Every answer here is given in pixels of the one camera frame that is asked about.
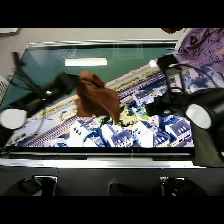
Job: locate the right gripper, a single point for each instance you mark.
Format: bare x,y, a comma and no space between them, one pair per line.
165,105

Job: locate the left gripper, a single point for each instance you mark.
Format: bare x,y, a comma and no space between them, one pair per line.
65,84

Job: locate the brown garment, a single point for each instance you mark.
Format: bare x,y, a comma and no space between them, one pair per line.
96,98

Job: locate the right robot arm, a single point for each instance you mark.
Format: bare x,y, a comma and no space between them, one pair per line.
200,115

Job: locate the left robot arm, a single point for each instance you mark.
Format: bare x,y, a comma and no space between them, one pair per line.
13,118

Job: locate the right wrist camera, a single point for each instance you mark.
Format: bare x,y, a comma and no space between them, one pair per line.
167,63

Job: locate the silver frame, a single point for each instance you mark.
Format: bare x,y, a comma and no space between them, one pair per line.
100,163

